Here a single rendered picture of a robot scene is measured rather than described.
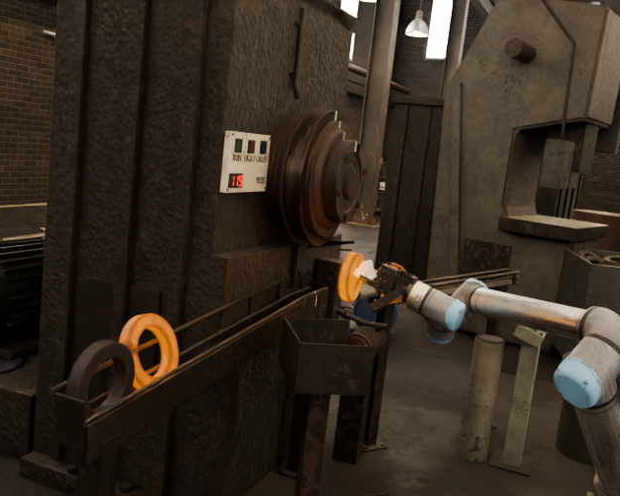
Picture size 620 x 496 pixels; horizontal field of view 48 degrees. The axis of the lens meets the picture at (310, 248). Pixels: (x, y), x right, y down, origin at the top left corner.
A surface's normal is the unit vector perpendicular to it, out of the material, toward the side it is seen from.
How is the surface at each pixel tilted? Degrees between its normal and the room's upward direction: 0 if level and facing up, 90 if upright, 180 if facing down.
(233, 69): 90
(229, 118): 90
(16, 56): 90
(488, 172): 90
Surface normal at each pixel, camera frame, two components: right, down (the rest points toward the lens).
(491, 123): -0.60, 0.05
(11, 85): 0.91, 0.16
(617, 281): -0.14, 0.13
